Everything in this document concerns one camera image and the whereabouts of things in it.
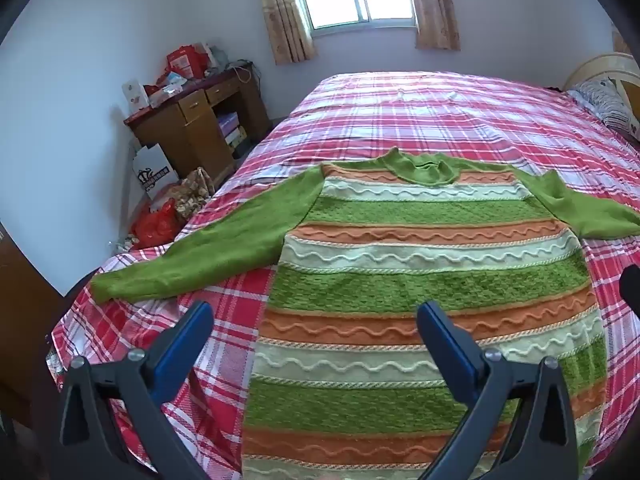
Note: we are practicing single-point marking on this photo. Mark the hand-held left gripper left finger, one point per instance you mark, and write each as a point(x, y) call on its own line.
point(187, 345)

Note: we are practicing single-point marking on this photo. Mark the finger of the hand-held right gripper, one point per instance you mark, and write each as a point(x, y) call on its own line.
point(631, 287)

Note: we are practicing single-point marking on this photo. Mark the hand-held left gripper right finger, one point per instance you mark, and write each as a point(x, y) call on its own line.
point(447, 347)

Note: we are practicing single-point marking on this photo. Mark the green orange striped knit sweater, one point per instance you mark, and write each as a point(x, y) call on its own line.
point(400, 270)

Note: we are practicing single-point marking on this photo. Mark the red plastic bag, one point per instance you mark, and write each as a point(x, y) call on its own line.
point(156, 224)

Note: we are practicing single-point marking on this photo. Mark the brown floral bag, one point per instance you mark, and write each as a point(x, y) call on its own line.
point(194, 194)

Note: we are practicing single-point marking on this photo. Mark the brown wooden wardrobe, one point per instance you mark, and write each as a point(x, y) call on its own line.
point(25, 310)

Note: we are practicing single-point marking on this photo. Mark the white paper bag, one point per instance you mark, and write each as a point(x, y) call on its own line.
point(152, 170)

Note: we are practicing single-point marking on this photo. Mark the striped pillow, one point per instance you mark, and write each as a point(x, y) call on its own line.
point(607, 105)

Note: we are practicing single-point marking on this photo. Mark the brown wooden desk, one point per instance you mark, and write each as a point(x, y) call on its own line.
point(165, 130)

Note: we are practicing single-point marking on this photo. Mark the stack of books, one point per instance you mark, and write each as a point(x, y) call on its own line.
point(229, 129)

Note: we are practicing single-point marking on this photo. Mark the light wooden headboard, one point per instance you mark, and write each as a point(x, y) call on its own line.
point(610, 63)

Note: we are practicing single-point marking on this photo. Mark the bed with red plaid sheet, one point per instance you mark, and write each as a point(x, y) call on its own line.
point(400, 110)

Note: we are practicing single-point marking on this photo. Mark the white box with red print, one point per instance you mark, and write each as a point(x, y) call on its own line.
point(134, 96)

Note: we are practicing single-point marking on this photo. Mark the red gift bag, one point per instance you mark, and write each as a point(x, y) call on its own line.
point(186, 62)

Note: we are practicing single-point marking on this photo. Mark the beige patterned curtain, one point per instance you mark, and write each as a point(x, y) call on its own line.
point(437, 10)
point(285, 15)

